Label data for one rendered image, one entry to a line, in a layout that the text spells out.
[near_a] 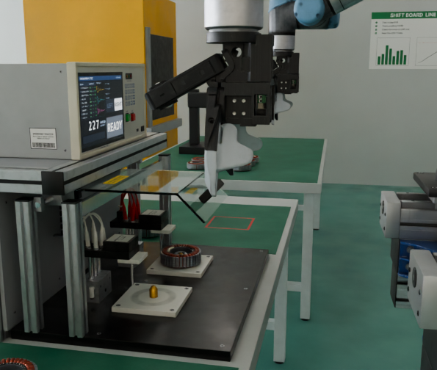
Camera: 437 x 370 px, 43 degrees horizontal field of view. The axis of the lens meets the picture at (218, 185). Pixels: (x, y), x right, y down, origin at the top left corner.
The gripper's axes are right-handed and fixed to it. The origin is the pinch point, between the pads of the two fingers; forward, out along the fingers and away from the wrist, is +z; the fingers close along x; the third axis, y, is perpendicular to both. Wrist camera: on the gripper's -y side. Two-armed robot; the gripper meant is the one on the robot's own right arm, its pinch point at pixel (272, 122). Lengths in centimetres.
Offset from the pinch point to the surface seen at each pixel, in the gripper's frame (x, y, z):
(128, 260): -47, -28, 27
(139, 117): -13.6, -35.6, -2.0
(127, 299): -47, -29, 37
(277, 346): 69, -1, 107
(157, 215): -22.8, -28.4, 23.2
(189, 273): -27.7, -18.6, 37.2
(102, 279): -45, -35, 33
